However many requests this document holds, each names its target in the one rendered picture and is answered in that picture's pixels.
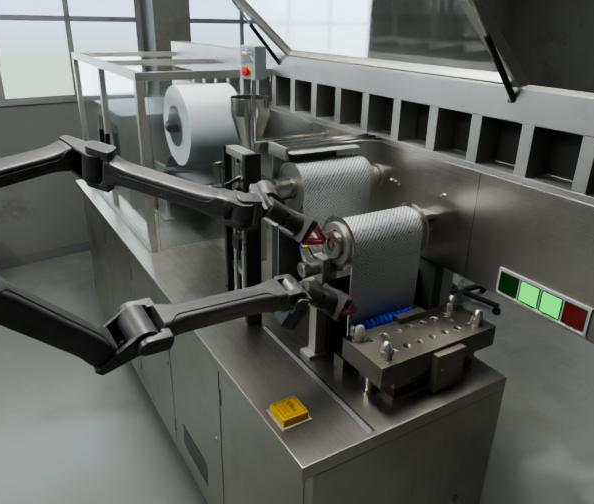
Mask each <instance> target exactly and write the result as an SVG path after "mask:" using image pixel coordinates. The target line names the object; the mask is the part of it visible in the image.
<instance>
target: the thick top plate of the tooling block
mask: <svg viewBox="0 0 594 504"><path fill-rule="evenodd" d="M444 307H445V304H444V305H441V306H438V307H435V308H432V309H429V310H426V315H425V316H424V317H421V318H418V319H415V320H412V321H409V322H406V323H403V324H398V323H397V322H395V321H392V322H389V323H386V324H383V325H380V326H377V327H373V328H370V329H367V330H365V333H366V342H365V343H361V344H359V343H355V342H353V341H352V336H351V335H349V336H346V337H343V346H342V357H343V358H344V359H345V360H347V361H348V362H349V363H350V364H351V365H352V366H353V367H355V368H356V369H357V370H358V371H359V372H360V373H362V374H363V375H364V376H365V377H366V378H367V379H369V380H370V381H371V382H372V383H373V384H374V385H375V386H377V387H378V388H379V389H383V388H385V387H388V386H390V385H393V384H395V383H398V382H400V381H403V380H405V379H408V378H410V377H413V376H415V375H418V374H420V373H423V372H425V371H428V370H430V369H431V363H432V356H433V353H436V352H438V351H441V350H443V349H446V348H449V347H451V346H454V345H457V344H459V343H462V344H463V345H465V346H466V352H465V356H466V355H468V354H471V353H473V352H476V351H478V350H481V349H483V348H486V347H488V346H491V345H493V340H494V335H495V330H496V326H495V325H493V324H491V323H489V322H488V321H486V320H484V321H483V327H481V328H476V327H473V326H471V325H470V324H469V322H470V320H471V316H473V313H472V312H470V311H468V310H467V309H465V308H463V307H461V306H460V305H457V311H456V312H448V311H446V310H445V309H444ZM384 341H389V342H391V344H392V350H393V360H391V361H383V360H381V359H379V357H378V355H379V352H380V348H381V345H382V343H383V342H384Z"/></svg>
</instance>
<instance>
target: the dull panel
mask: <svg viewBox="0 0 594 504"><path fill-rule="evenodd" d="M418 268H420V269H421V271H420V279H419V287H418V295H417V303H416V306H417V307H421V308H423V309H424V310H429V309H432V308H435V307H438V306H439V299H440V292H441V285H442V278H443V271H444V267H442V266H440V265H438V264H437V263H435V262H433V261H431V260H429V259H427V258H425V257H423V256H421V255H420V259H419V267H418ZM337 274H339V275H340V276H342V277H344V276H348V275H351V268H349V269H348V270H346V271H337Z"/></svg>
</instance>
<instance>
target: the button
mask: <svg viewBox="0 0 594 504"><path fill-rule="evenodd" d="M270 412H271V413H272V414H273V416H274V417H275V418H276V419H277V421H278V422H279V423H280V424H281V425H282V427H283V428H286V427H288V426H291V425H293V424H296V423H298V422H301V421H303V420H306V419H308V417H309V411H308V410H307V409H306V408H305V407H304V406H303V405H302V404H301V402H300V401H299V400H298V399H297V398H296V397H295V396H292V397H289V398H286V399H283V400H281V401H278V402H275V403H273V404H270Z"/></svg>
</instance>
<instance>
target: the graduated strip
mask: <svg viewBox="0 0 594 504"><path fill-rule="evenodd" d="M261 328H262V329H263V330H264V331H265V332H266V333H267V334H268V335H269V336H270V337H271V338H272V339H273V340H274V341H275V342H276V343H277V344H278V345H279V346H280V347H281V348H282V349H283V350H284V351H285V352H286V353H287V354H288V355H289V356H290V357H291V358H292V359H293V360H294V361H295V362H296V363H297V364H298V365H299V366H300V367H301V368H302V369H303V370H304V371H305V372H306V373H307V374H308V375H309V376H310V377H311V378H312V379H313V380H314V381H315V382H316V383H317V384H318V385H320V386H321V387H322V388H323V389H324V390H325V391H326V392H327V393H328V394H329V395H330V396H331V397H332V398H333V399H334V400H335V401H336V402H337V403H338V404H339V405H340V406H341V407H342V408H343V409H344V410H345V411H346V412H347V413H348V414H349V415H350V416H351V417H352V418H353V419H354V420H355V421H356V422H357V423H358V424H359V425H360V426H361V427H362V428H363V429H364V430H365V431H366V432H367V433H368V434H369V433H371V432H374V431H376V430H375V429H374V428H373V427H372V426H370V425H369V424H368V423H367V422H366V421H365V420H364V419H363V418H362V417H361V416H360V415H359V414H358V413H357V412H356V411H355V410H354V409H353V408H352V407H351V406H350V405H349V404H348V403H347V402H346V401H345V400H344V399H343V398H342V397H341V396H339V395H338V394H337V393H336V392H335V391H334V390H333V389H332V388H331V387H330V386H329V385H328V384H327V383H326V382H325V381H324V380H323V379H322V378H321V377H320V376H319V375H318V374H317V373H316V372H315V371H314V370H313V369H312V368H311V367H309V366H308V365H307V364H306V363H305V362H304V361H303V360H302V359H301V358H300V357H299V356H298V355H297V354H296V353H295V352H294V351H293V350H292V349H291V348H290V347H289V346H288V345H287V344H286V343H285V342H284V341H283V340H282V339H281V338H279V337H278V336H277V335H276V334H275V333H274V332H273V331H272V330H271V329H270V328H269V327H268V326H263V327H261Z"/></svg>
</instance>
